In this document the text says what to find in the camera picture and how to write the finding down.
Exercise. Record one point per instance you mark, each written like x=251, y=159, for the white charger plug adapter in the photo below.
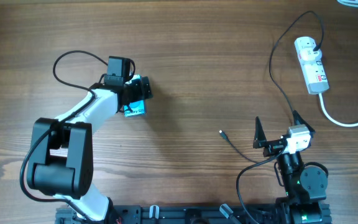
x=308, y=55

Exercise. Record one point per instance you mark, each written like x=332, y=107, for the Galaxy smartphone with teal screen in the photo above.
x=136, y=108

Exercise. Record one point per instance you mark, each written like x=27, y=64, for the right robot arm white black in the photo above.
x=305, y=183

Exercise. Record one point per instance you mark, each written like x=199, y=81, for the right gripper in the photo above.
x=273, y=146

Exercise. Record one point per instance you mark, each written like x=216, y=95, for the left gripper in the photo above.
x=139, y=94

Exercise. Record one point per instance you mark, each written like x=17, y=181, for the white power strip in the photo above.
x=314, y=74

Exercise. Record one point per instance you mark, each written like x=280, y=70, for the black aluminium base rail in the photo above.
x=260, y=213

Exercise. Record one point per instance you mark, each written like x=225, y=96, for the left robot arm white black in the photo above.
x=60, y=161

